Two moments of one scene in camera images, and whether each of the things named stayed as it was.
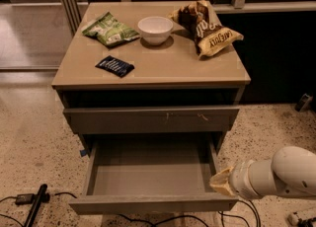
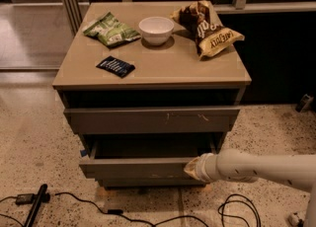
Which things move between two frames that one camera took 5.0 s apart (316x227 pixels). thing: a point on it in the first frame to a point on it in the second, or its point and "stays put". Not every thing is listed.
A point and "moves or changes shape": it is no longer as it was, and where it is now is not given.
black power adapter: (26, 198) stays put
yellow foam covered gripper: (239, 179) to (206, 168)
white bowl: (155, 30) stays put
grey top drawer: (151, 119) stays put
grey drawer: (150, 176) moves or changes shape
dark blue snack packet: (116, 66) stays put
